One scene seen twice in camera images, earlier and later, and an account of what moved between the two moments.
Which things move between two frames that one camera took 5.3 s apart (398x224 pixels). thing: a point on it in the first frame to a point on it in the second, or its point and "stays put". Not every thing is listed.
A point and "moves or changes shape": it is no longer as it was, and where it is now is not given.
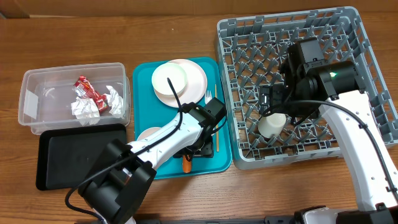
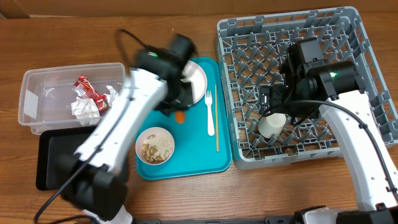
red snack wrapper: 84,89 stays put
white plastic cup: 272,124 stays put
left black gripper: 208,150 to 169,109
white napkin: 86,111 stays put
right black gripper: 279,93 stays put
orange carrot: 187,165 moves or changes shape
